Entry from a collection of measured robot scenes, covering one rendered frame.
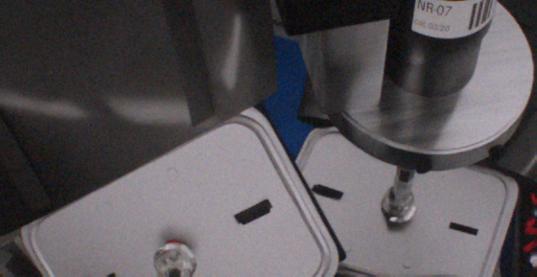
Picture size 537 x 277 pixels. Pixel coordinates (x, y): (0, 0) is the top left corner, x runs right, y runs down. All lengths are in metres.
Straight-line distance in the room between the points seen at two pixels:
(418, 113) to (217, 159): 0.06
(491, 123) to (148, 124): 0.10
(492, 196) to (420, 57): 0.13
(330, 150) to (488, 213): 0.07
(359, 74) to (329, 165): 0.13
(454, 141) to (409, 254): 0.10
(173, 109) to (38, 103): 0.04
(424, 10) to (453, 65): 0.03
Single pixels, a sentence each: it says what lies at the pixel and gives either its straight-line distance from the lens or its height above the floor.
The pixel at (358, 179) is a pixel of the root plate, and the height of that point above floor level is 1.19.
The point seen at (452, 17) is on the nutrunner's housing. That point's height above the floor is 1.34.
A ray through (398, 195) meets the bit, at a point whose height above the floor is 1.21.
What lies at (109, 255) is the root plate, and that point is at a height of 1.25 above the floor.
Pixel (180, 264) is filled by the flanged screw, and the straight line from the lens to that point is 0.34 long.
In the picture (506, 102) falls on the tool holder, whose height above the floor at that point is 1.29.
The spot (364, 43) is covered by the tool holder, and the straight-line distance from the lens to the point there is 0.31.
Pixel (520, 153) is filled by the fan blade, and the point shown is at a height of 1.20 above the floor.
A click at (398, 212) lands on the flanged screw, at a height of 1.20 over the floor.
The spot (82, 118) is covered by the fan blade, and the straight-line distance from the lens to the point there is 0.34.
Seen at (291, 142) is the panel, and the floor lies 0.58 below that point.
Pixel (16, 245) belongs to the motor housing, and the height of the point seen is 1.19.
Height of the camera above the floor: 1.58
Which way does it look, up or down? 60 degrees down
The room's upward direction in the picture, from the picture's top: straight up
